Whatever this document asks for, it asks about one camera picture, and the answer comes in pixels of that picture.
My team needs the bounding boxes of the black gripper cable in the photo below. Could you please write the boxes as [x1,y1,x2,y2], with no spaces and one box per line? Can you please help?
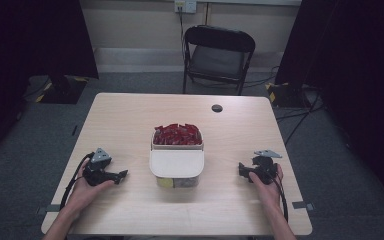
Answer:
[59,152,96,211]
[269,169,290,224]

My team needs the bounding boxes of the white box lid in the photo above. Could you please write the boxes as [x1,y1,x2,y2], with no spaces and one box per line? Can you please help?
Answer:
[148,149,205,179]

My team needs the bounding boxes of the black yellow striped stand base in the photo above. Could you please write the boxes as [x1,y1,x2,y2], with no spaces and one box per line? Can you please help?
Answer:
[265,81,314,109]

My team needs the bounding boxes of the small yellow jelly cup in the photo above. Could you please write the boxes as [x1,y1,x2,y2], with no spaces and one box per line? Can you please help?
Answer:
[156,177,175,189]

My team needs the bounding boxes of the grey tape strip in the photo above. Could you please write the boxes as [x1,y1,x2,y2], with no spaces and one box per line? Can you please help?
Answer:
[35,203,62,216]
[291,200,316,212]

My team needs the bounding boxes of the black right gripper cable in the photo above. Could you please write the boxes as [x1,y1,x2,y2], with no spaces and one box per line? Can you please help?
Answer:
[269,169,290,224]

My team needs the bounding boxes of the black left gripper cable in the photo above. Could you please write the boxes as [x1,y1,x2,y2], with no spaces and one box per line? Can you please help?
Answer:
[59,152,96,211]

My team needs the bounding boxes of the black floor cables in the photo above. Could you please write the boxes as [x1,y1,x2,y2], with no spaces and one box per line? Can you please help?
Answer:
[275,89,326,146]

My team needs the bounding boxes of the dark curtain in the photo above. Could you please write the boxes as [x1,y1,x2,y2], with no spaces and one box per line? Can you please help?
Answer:
[274,0,384,214]
[0,0,100,168]

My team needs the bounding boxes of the white wall conduit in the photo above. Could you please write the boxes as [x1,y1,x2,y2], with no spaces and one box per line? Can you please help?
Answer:
[204,1,212,26]

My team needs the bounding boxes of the person's right hand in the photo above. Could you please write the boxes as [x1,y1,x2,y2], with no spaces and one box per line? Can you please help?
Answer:
[248,163,284,210]

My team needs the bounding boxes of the white wall socket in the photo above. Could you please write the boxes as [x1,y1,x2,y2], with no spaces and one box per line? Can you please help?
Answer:
[174,0,198,15]

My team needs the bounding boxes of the pile of red packets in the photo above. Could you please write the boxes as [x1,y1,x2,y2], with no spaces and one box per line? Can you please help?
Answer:
[153,123,203,146]

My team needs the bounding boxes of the black folding chair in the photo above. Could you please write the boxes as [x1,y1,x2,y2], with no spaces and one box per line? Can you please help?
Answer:
[182,25,257,97]

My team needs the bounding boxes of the person's left hand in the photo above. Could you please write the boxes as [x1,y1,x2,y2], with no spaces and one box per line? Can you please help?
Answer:
[64,159,116,214]

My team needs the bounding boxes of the black wall socket cable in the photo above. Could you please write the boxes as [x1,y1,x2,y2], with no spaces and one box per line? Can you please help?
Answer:
[178,5,188,69]

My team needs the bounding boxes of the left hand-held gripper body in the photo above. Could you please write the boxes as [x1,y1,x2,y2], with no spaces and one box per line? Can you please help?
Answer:
[82,147,115,187]

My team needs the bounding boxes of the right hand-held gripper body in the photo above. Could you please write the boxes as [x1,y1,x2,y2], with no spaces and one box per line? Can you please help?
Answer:
[251,149,283,185]

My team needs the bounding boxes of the pile of grey packets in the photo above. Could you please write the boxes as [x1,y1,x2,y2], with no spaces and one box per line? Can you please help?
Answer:
[173,177,199,189]

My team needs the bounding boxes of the clear plastic storage box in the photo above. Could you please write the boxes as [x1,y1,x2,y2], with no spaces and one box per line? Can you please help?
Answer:
[149,128,205,189]

